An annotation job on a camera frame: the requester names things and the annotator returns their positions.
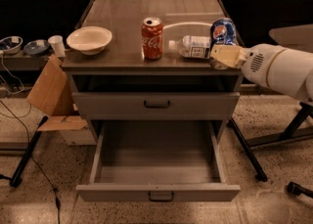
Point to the black stand leg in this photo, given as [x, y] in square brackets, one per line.
[17, 176]
[260, 174]

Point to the brown cardboard box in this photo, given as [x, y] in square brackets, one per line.
[51, 95]

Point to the blue pepsi can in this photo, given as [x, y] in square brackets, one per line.
[223, 32]

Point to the blue patterned bowl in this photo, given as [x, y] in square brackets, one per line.
[11, 45]
[36, 48]

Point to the grey drawer cabinet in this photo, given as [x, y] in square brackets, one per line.
[121, 67]

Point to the black stand leg right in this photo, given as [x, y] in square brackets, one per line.
[260, 174]

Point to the clear plastic water bottle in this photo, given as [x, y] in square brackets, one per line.
[195, 47]

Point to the grey low shelf left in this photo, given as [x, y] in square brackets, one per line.
[23, 62]

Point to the blue patterned bowl left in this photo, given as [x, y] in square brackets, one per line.
[11, 45]

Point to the closed grey upper drawer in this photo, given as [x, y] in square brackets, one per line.
[155, 106]

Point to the black stand leg left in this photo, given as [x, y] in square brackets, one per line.
[17, 176]

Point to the red coca-cola can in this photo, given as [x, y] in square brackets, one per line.
[152, 29]

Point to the grey low shelf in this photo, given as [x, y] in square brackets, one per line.
[23, 62]
[253, 62]

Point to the grey low shelf right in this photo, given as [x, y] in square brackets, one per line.
[253, 62]

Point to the white bowl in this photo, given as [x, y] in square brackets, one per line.
[89, 40]

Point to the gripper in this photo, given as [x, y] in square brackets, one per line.
[256, 64]

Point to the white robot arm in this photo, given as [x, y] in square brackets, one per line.
[281, 69]

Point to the blue patterned bowl right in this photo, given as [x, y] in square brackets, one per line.
[36, 48]

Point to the white paper cup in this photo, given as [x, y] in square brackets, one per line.
[57, 44]

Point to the open grey lower drawer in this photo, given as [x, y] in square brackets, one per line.
[157, 161]

